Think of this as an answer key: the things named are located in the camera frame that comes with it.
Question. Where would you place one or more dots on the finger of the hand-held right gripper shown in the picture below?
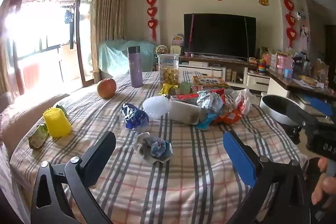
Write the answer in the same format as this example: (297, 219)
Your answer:
(319, 106)
(296, 109)

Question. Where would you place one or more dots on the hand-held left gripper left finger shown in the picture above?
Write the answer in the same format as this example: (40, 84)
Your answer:
(101, 150)

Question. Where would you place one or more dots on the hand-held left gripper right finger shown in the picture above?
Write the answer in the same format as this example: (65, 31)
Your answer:
(240, 158)

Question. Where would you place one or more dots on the white round trash bin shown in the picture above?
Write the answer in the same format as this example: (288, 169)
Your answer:
(275, 108)

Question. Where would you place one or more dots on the red snack bag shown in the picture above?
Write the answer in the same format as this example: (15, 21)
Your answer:
(231, 116)

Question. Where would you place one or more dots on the blue snack wrapper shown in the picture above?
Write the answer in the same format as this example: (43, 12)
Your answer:
(206, 121)

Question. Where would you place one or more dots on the grey-blue wrapper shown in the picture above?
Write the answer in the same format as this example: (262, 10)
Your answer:
(155, 149)

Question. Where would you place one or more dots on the white plastic bag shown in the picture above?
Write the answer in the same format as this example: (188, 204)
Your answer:
(242, 99)

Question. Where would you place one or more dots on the silver wrapper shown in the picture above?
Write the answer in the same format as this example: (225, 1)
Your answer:
(208, 102)

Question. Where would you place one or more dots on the red wrapper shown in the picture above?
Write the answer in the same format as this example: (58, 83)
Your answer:
(220, 94)
(183, 97)

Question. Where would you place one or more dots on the white foam fruit net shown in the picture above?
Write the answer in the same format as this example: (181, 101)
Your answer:
(156, 107)

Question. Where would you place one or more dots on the white plastic container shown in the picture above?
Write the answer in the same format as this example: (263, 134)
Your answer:
(183, 112)

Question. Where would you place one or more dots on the yellow snack packet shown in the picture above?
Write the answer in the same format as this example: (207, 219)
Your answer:
(168, 89)

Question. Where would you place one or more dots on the person's right hand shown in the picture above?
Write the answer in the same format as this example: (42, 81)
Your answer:
(326, 186)

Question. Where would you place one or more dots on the white paper sheet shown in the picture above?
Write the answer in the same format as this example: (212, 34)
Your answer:
(298, 83)

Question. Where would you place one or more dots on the yellow picture board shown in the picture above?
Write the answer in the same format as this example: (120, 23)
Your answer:
(308, 80)

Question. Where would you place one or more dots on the marble top coffee table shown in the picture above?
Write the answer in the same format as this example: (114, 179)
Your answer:
(286, 83)

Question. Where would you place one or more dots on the brown cardboard box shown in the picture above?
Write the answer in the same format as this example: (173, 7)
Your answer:
(322, 69)

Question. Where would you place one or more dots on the small blue box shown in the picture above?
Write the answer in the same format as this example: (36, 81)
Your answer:
(288, 73)

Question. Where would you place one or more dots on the black storage basket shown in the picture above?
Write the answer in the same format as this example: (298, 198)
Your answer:
(300, 64)

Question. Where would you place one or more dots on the pink toy box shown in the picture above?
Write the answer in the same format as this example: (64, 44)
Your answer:
(284, 61)

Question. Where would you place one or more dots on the yellow plastic cup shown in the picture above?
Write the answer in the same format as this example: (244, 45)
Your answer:
(56, 123)

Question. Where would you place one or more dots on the clear storage box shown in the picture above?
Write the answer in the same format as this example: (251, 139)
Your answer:
(273, 60)

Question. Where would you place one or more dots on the green snack packet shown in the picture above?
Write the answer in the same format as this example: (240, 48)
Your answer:
(61, 109)
(38, 136)

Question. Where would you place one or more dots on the plaid blanket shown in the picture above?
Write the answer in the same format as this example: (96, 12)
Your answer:
(183, 174)

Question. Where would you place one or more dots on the red apple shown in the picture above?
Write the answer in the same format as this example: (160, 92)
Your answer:
(106, 88)

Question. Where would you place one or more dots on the dark wooden door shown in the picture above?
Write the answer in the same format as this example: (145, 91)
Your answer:
(330, 40)

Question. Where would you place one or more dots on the pink hanging garment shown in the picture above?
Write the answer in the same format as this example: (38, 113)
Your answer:
(304, 35)

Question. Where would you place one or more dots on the round bamboo box stack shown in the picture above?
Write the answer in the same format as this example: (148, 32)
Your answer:
(228, 74)

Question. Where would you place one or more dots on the orange picture book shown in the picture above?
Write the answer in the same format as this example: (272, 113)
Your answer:
(208, 81)

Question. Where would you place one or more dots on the beige pillow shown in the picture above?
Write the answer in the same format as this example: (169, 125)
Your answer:
(26, 113)

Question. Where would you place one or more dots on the white TV cabinet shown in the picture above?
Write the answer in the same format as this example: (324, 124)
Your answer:
(223, 69)

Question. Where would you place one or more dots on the purple thermos bottle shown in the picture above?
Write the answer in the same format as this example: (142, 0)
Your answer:
(135, 69)

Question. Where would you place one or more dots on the red heart hanging decoration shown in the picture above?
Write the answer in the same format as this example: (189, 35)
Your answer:
(151, 8)
(288, 16)

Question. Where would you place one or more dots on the teal covered sofa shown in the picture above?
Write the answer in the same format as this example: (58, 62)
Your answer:
(115, 56)

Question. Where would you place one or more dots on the clear snack jar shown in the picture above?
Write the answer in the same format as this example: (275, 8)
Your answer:
(169, 69)

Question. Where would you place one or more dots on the black television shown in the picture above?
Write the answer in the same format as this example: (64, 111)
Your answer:
(219, 36)

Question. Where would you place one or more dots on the sliding glass door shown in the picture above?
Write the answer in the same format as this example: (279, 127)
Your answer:
(78, 43)

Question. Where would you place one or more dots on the white ferris wheel toy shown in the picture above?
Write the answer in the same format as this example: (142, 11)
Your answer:
(161, 50)

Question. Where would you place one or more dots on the yellow green toy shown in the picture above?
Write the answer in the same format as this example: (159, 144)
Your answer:
(175, 50)

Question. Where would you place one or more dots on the dark hanging clothes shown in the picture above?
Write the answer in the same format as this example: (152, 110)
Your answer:
(68, 22)

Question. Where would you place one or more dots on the colourful toy house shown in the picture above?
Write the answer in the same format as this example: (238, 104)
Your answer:
(177, 40)

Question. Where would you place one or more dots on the beige curtain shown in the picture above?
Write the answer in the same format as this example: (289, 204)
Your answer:
(106, 16)

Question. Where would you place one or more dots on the white wall camera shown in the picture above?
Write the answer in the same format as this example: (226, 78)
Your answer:
(298, 15)

